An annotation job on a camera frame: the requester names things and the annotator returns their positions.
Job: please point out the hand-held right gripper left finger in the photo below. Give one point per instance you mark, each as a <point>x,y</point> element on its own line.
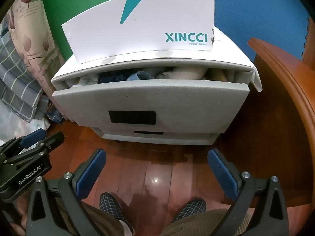
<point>91,169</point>

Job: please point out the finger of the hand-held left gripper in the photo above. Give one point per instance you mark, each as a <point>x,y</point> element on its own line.
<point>49,141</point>
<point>37,134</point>

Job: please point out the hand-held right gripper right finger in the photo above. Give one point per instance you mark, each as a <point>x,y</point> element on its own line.
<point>221,174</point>

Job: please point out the white low drawer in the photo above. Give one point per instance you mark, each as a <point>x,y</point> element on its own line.
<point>184,137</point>

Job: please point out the white floral underwear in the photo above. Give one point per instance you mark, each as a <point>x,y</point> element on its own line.
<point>86,80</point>

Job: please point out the navy underwear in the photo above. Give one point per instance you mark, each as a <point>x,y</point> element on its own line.
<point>115,76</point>

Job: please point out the beige underwear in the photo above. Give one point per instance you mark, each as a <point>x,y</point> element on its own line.
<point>187,72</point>

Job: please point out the white drawer cabinet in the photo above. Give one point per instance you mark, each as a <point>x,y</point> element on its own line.
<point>233,59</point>

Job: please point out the clear plastic bag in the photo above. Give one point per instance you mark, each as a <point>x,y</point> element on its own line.
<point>14,130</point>

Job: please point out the small blue printed bag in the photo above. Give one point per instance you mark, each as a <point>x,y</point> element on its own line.
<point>55,114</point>

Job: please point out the person's left plaid slipper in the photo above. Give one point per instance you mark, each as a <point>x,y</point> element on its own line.
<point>110,204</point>

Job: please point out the person's plaid slipper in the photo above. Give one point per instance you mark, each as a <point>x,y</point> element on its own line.
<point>194,207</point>
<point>110,204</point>

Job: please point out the person's right plaid slipper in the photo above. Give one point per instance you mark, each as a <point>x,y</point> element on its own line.
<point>194,207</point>

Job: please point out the grey plaid blanket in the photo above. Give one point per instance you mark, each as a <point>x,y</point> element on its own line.
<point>14,78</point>

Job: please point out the floral quilt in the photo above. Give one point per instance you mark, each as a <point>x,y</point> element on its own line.
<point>32,36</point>

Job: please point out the white printed cabinet cover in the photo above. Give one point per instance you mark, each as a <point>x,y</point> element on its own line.
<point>256,78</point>

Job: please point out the white teal shoe box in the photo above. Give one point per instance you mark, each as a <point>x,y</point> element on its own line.
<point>137,29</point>

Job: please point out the brown wooden bed frame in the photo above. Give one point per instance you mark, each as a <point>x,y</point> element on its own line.
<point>283,78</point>

